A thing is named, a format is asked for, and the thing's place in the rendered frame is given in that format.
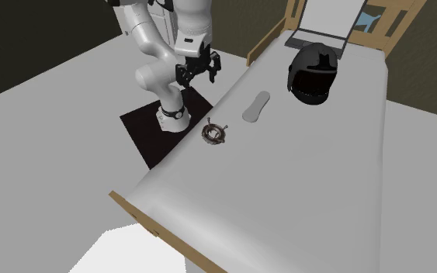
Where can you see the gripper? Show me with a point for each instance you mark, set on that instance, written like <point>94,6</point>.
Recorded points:
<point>197,60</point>

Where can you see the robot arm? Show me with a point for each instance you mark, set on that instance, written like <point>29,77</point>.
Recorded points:
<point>157,56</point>

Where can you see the grey oblong remote control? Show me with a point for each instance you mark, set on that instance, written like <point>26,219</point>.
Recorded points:
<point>256,107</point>

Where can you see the black robot stand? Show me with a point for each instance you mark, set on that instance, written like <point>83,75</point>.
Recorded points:
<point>146,132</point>

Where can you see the black helmet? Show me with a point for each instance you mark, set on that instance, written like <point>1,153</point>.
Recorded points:
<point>312,72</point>

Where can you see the wooden bed with white mattress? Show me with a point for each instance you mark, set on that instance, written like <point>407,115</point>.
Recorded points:
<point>278,170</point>

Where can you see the open grey laptop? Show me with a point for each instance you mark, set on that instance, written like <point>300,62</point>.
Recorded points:
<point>331,17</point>

